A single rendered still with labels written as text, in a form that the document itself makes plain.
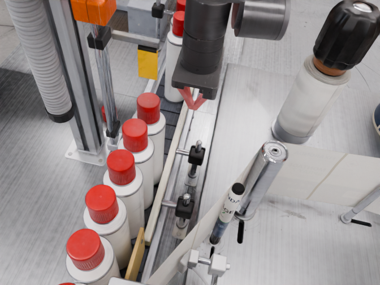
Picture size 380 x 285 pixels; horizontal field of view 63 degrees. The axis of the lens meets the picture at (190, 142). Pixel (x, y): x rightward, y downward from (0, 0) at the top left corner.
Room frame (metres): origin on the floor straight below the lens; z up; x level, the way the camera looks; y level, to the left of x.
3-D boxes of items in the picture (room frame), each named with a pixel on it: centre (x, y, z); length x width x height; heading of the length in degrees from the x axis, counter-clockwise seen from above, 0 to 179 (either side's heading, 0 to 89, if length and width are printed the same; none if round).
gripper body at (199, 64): (0.37, 0.01, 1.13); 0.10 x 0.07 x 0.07; 177
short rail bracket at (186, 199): (0.24, 0.01, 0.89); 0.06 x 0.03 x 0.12; 86
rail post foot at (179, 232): (0.24, -0.01, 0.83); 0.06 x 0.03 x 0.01; 174
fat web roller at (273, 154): (0.26, -0.12, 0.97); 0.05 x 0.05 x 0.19
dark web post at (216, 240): (0.20, -0.07, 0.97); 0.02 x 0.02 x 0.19
